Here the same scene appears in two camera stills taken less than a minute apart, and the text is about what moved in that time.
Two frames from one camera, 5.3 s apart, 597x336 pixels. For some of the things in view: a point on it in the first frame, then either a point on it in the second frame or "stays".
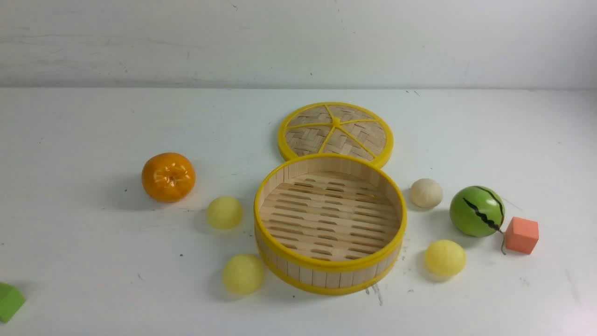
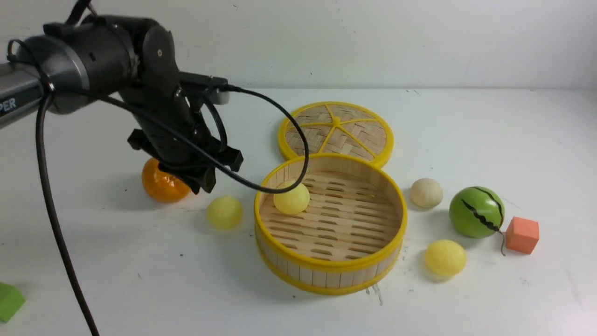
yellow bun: (243, 274) -> (293, 201)
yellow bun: (225, 212) stays
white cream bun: (426, 193) stays
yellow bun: (445, 258) stays
